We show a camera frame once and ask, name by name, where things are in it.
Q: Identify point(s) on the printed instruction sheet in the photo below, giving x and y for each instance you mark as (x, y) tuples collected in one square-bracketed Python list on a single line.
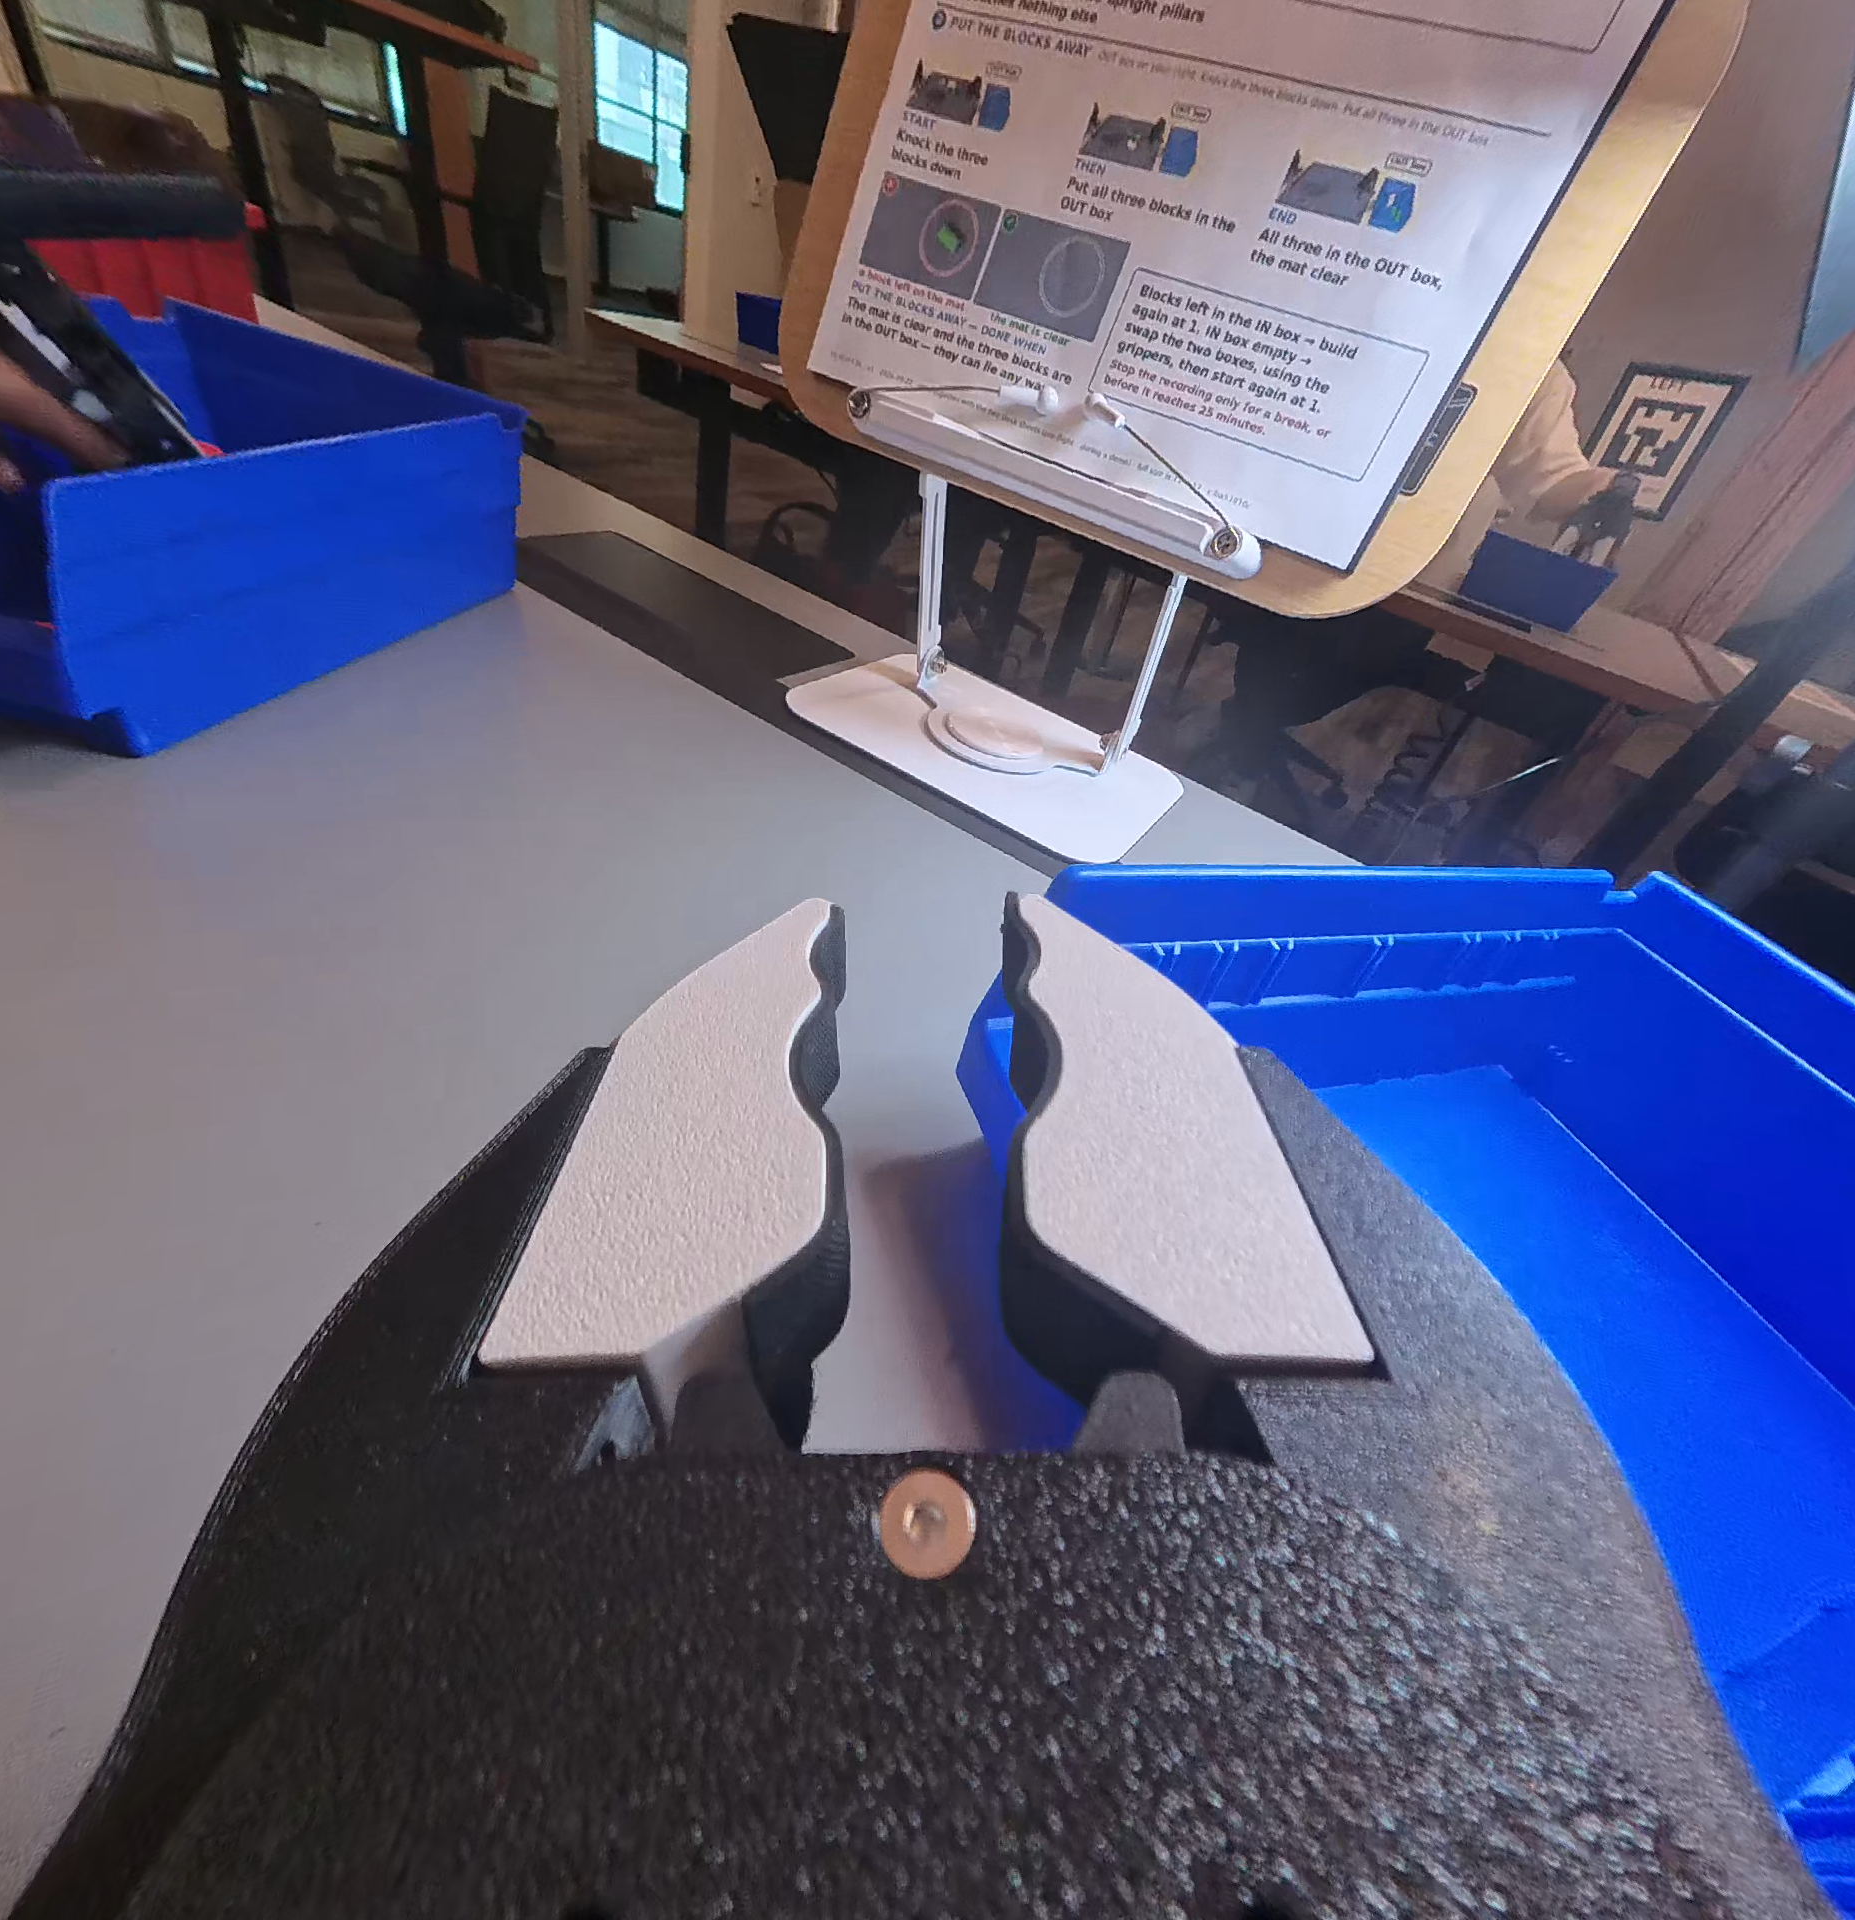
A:
[(1243, 225)]

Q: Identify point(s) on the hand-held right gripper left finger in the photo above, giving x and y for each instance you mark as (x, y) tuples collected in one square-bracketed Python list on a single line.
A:
[(672, 1186)]

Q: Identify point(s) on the person's left hand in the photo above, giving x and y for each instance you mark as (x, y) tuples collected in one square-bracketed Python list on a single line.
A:
[(26, 405)]

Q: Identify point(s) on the printed marker board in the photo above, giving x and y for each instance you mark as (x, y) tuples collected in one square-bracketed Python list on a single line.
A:
[(1664, 444)]

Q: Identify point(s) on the black office chair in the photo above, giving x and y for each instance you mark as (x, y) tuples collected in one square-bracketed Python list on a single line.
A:
[(515, 195)]

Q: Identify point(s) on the blue plastic bin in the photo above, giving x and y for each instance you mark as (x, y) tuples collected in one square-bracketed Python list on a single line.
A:
[(1536, 577), (1615, 1201), (268, 556), (760, 321)]

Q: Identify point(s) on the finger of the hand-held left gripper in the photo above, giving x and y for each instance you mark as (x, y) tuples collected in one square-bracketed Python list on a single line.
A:
[(101, 375)]

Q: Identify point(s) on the wooden desk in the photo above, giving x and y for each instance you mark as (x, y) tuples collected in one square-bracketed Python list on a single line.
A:
[(417, 28), (672, 337)]

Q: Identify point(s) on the red plastic bin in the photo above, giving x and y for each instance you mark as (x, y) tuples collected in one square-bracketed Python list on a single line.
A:
[(149, 269)]

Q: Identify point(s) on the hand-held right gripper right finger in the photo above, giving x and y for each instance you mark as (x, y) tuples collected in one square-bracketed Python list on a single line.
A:
[(1182, 1186)]

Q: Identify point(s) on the white document stand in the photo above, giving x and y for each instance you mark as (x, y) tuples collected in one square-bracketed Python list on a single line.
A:
[(1018, 779)]

